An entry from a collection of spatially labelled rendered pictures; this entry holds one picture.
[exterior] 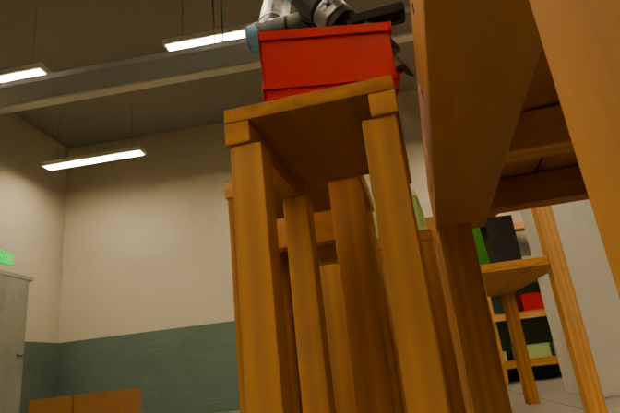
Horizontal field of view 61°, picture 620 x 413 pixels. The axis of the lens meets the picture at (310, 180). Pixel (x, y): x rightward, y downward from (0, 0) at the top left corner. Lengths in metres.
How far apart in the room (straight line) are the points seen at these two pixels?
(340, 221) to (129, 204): 8.32
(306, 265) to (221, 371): 7.38
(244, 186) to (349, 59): 0.26
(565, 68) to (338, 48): 0.69
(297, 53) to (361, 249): 0.48
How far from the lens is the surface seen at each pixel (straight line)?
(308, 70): 0.82
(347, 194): 1.17
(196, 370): 8.47
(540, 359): 7.59
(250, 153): 0.78
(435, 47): 0.65
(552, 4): 0.18
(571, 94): 0.17
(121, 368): 8.96
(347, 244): 1.15
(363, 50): 0.85
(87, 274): 9.44
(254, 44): 1.31
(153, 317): 8.79
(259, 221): 0.74
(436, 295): 1.66
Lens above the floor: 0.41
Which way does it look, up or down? 20 degrees up
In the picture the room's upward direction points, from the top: 7 degrees counter-clockwise
